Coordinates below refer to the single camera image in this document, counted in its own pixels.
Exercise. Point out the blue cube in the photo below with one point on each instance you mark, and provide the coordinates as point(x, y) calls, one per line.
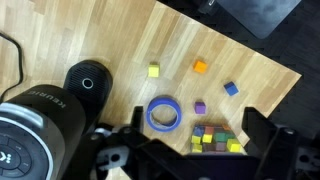
point(231, 89)

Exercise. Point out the clear plastic jar with blocks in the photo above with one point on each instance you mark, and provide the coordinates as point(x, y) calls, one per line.
point(216, 138)

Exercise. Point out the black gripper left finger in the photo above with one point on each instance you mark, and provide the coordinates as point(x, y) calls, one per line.
point(137, 118)

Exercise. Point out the blue tape roll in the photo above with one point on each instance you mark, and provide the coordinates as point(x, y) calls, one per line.
point(151, 121)

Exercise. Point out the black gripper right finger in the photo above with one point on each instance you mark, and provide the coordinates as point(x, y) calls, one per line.
point(260, 128)

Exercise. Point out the black Keurig coffee maker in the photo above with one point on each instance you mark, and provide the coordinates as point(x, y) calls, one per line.
point(50, 110)

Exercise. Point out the purple cube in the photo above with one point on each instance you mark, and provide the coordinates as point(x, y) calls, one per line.
point(200, 108)

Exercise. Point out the yellow cube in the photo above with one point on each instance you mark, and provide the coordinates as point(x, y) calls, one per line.
point(153, 70)

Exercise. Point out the orange cube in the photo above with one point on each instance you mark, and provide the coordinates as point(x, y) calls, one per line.
point(200, 66)

